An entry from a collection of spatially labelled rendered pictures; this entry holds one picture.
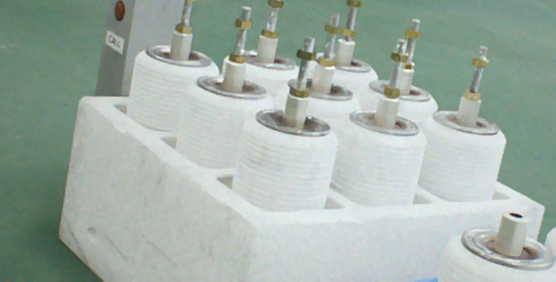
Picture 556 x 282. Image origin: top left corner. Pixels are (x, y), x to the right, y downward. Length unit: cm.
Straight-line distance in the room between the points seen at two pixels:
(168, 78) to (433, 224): 34
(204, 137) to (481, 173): 30
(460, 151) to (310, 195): 21
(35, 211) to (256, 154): 47
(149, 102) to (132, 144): 6
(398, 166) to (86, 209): 38
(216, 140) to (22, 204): 40
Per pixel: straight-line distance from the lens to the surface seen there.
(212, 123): 123
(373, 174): 121
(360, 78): 146
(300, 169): 114
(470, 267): 92
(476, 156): 128
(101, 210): 136
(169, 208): 122
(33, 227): 149
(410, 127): 124
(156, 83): 132
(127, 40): 149
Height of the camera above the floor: 56
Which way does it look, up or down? 14 degrees down
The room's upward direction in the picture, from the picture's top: 12 degrees clockwise
